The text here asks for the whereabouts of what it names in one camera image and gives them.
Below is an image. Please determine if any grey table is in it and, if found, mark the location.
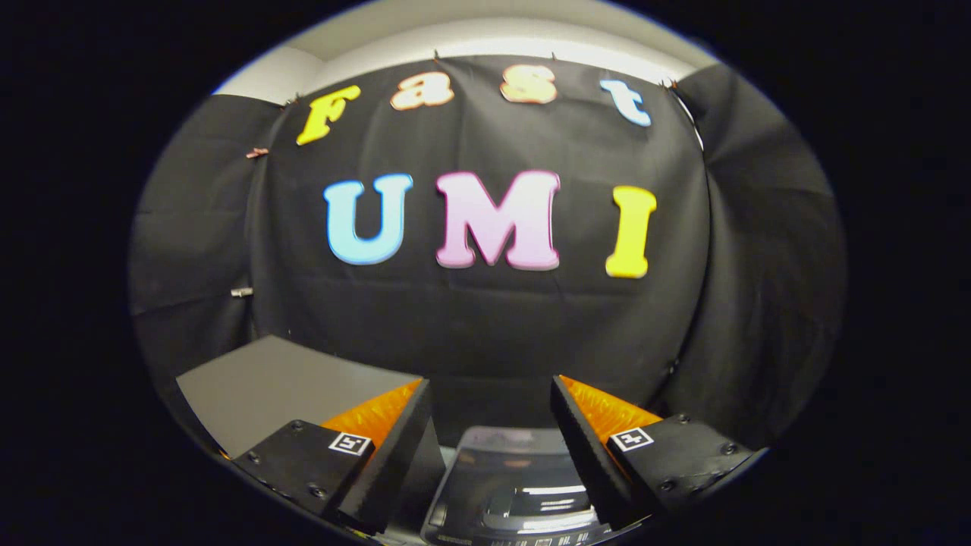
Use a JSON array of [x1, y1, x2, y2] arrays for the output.
[[176, 335, 448, 532]]

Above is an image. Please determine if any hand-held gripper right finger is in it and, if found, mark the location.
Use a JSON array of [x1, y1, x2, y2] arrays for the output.
[[551, 375, 759, 532]]

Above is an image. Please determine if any dark washing machine lid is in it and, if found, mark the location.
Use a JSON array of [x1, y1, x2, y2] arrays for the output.
[[425, 426, 608, 535]]

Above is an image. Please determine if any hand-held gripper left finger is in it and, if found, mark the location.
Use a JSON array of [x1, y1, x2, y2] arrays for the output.
[[231, 379, 435, 535]]

